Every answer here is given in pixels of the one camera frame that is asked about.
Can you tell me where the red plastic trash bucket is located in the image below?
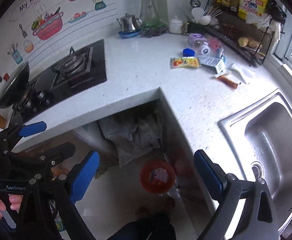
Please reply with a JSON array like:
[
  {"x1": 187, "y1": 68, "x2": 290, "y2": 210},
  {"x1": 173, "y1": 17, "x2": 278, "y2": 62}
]
[{"x1": 139, "y1": 159, "x2": 176, "y2": 194}]

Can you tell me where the black wok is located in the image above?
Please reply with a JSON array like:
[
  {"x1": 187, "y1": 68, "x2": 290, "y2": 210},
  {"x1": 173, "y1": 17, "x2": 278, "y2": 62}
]
[{"x1": 0, "y1": 61, "x2": 30, "y2": 109}]

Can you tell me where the white woven sack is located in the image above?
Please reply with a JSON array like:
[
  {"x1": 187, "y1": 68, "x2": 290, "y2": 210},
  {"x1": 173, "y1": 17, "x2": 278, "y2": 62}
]
[{"x1": 98, "y1": 113, "x2": 161, "y2": 167}]

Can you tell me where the stainless steel sink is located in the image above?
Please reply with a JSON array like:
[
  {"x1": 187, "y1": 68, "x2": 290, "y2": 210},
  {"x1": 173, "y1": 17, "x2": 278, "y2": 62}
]
[{"x1": 218, "y1": 89, "x2": 292, "y2": 233}]

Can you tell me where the black gas stove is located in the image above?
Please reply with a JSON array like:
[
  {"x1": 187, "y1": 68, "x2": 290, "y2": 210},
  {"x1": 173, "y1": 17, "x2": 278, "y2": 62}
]
[{"x1": 10, "y1": 40, "x2": 107, "y2": 124}]

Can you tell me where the red-brown snack wrapper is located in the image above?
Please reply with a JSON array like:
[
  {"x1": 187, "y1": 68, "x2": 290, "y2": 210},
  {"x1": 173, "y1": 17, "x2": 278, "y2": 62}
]
[{"x1": 217, "y1": 75, "x2": 239, "y2": 89}]

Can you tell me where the white printed sachet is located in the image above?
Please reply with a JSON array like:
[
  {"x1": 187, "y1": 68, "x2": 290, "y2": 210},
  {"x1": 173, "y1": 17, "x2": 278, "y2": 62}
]
[{"x1": 198, "y1": 55, "x2": 226, "y2": 74}]

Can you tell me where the yellow yeast packet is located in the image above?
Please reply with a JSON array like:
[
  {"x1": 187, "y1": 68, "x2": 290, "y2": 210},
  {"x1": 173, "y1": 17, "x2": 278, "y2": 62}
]
[{"x1": 170, "y1": 57, "x2": 201, "y2": 69}]

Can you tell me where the blue round lid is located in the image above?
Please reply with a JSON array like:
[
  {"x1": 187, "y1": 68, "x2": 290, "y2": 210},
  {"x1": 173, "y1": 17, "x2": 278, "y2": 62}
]
[{"x1": 182, "y1": 48, "x2": 195, "y2": 57}]

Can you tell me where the pink plastic wrapper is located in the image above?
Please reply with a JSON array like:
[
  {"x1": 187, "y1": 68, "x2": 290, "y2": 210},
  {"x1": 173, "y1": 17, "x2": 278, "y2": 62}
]
[{"x1": 207, "y1": 36, "x2": 224, "y2": 53}]

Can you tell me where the clear plastic bottle purple label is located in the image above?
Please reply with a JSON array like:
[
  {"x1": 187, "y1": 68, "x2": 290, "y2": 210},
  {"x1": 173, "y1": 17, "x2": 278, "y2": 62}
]
[{"x1": 188, "y1": 33, "x2": 211, "y2": 55}]

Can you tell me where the blue saucer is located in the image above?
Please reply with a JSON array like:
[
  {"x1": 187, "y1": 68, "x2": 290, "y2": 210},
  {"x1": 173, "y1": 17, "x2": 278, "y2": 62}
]
[{"x1": 118, "y1": 31, "x2": 139, "y2": 39}]

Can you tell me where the ginger root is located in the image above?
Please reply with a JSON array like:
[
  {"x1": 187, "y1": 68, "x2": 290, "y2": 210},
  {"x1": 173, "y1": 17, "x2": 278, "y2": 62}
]
[{"x1": 237, "y1": 37, "x2": 260, "y2": 49}]

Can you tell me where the steel teapot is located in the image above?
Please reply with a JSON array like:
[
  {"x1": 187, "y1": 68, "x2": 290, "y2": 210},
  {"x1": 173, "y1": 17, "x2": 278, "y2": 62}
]
[{"x1": 116, "y1": 13, "x2": 143, "y2": 34}]

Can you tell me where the white enamel lidded pot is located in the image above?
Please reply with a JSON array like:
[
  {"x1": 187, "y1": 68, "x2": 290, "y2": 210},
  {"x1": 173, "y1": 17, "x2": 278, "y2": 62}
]
[{"x1": 169, "y1": 17, "x2": 185, "y2": 34}]

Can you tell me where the white plastic bag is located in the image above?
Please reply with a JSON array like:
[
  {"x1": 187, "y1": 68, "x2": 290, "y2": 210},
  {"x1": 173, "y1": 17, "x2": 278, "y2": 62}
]
[{"x1": 245, "y1": 13, "x2": 280, "y2": 34}]

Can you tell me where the green glass dish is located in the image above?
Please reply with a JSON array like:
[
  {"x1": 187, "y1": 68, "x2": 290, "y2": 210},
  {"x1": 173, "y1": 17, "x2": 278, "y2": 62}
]
[{"x1": 142, "y1": 21, "x2": 168, "y2": 30}]

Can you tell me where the glass pitcher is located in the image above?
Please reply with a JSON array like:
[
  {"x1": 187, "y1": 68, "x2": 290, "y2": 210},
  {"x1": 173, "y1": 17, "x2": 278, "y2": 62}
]
[{"x1": 140, "y1": 0, "x2": 160, "y2": 26}]

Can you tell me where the steel sink strainer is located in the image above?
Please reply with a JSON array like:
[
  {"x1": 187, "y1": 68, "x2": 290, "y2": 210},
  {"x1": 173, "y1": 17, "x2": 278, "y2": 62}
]
[{"x1": 189, "y1": 0, "x2": 201, "y2": 8}]

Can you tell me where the yellow OMO detergent bag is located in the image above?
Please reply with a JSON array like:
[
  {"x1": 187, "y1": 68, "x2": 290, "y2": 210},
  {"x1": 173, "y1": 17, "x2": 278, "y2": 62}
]
[{"x1": 237, "y1": 0, "x2": 268, "y2": 20}]

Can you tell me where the steel wire scourer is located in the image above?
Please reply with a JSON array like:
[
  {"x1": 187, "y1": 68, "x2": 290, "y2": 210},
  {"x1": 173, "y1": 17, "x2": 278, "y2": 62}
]
[{"x1": 139, "y1": 24, "x2": 169, "y2": 38}]

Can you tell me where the black wire rack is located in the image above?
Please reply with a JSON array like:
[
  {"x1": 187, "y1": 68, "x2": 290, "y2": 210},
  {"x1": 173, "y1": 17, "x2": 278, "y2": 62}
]
[{"x1": 203, "y1": 0, "x2": 274, "y2": 67}]

